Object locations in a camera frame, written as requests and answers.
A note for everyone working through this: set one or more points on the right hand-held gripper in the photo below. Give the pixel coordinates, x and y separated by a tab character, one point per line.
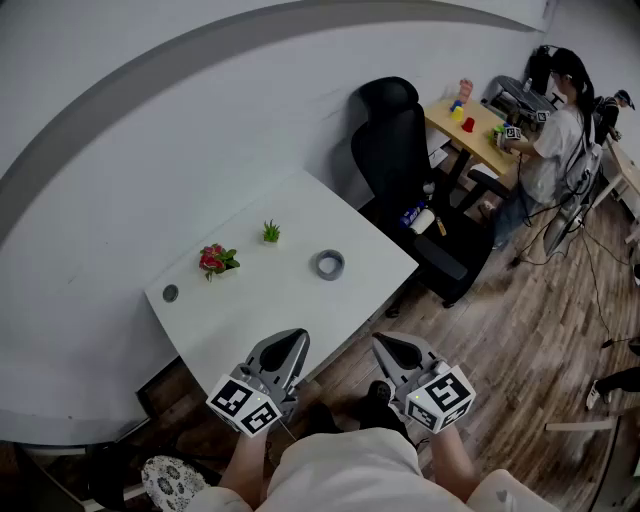
445	395

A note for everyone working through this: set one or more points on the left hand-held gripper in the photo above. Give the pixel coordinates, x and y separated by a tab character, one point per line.
235	400

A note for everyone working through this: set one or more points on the grey and blue tape roll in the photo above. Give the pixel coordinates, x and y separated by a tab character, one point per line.
322	267

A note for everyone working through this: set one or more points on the person's right forearm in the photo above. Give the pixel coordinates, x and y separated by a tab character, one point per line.
452	462

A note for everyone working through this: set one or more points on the person's left forearm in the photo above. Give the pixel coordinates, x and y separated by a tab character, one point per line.
245	465

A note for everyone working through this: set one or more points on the person's black shoe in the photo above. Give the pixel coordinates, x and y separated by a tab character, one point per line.
380	392

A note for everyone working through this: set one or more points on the person's black trousers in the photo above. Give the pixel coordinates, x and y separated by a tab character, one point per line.
375	420

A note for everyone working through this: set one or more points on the red flower potted plant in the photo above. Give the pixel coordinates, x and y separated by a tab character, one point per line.
215	260

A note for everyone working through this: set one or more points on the small green potted plant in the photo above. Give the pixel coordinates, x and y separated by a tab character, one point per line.
271	233

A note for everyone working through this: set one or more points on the person's white shirt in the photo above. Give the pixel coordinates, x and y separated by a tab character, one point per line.
350	475

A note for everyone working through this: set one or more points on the small yellow brown tool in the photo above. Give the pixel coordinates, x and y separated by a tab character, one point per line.
441	227

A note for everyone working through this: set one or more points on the white paper roll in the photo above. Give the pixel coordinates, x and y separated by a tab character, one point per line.
422	221

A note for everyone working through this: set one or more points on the blue packet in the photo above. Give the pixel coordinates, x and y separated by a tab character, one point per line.
411	215

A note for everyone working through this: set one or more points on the white chair knob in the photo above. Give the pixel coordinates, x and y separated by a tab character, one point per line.
429	188

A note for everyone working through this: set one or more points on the floral patterned round cushion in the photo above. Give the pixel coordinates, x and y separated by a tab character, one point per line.
170	482

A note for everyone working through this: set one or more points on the wooden plank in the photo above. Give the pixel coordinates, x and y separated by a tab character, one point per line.
580	425

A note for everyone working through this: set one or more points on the black office chair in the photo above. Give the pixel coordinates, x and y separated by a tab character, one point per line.
395	165

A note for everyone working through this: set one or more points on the black stool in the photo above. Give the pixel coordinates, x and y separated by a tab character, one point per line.
115	480

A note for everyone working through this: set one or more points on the light wooden desk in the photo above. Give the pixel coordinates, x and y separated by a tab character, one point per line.
480	137

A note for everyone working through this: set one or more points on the red cup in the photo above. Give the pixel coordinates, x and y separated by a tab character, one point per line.
468	125

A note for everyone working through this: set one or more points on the green cup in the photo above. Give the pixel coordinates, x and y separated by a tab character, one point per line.
497	134

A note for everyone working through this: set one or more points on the yellow cup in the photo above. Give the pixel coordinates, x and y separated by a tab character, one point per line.
457	114

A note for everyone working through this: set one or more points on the blue cup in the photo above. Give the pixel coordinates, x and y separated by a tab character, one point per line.
456	105

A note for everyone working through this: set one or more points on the pink hand-shaped object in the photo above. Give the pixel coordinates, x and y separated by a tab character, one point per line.
466	91

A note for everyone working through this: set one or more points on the grey metal rack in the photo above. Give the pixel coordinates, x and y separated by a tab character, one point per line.
520	100

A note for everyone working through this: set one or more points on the pale wooden table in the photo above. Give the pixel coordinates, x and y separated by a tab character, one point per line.
625	170

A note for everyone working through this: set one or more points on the black hanging jacket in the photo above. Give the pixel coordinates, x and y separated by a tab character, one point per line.
540	70

